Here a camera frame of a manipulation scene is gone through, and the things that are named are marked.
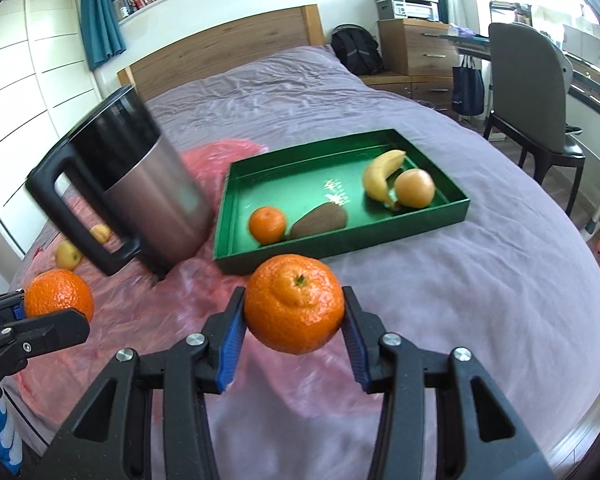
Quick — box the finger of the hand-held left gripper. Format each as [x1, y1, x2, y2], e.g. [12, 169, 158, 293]
[0, 308, 91, 371]
[0, 291, 27, 331]

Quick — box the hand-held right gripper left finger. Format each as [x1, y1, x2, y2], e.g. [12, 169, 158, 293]
[35, 286, 247, 480]

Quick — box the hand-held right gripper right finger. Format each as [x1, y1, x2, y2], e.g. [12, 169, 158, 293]
[341, 285, 556, 480]

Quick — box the orange mandarin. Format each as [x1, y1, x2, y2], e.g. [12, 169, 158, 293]
[249, 206, 287, 246]
[24, 269, 95, 326]
[244, 254, 346, 356]

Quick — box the large yellow-red apple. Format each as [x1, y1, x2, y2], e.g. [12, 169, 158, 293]
[55, 240, 84, 271]

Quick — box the brown kiwi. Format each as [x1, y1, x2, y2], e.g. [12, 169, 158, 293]
[289, 203, 349, 241]

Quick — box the round pale peach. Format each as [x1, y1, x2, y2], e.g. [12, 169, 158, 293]
[395, 168, 437, 209]

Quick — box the yellow banana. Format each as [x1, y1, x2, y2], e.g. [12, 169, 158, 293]
[362, 149, 407, 211]

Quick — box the green tray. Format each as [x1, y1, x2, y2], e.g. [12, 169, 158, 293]
[212, 128, 471, 276]

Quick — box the pink plastic sheet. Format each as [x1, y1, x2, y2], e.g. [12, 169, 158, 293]
[10, 140, 381, 421]

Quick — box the black and steel electric kettle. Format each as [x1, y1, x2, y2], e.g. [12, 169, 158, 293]
[26, 85, 213, 281]

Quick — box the white wardrobe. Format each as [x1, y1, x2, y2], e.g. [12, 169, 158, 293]
[0, 0, 106, 261]

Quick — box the low wooden nightstand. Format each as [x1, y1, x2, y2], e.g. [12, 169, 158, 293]
[357, 71, 463, 121]

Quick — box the dark blue tote bag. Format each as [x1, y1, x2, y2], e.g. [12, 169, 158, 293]
[451, 55, 486, 116]

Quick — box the black backpack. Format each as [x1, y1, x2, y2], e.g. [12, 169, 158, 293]
[331, 24, 385, 77]

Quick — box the wooden headboard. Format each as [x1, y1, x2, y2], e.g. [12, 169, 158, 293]
[117, 4, 326, 103]

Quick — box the wooden drawer chest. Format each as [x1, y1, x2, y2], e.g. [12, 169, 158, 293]
[377, 19, 463, 77]

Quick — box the grey chair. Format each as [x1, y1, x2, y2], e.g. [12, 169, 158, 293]
[482, 22, 586, 216]

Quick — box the white printer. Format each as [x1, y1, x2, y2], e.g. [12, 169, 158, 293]
[373, 0, 440, 22]

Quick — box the grey desk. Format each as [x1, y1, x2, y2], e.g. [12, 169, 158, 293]
[440, 27, 600, 126]

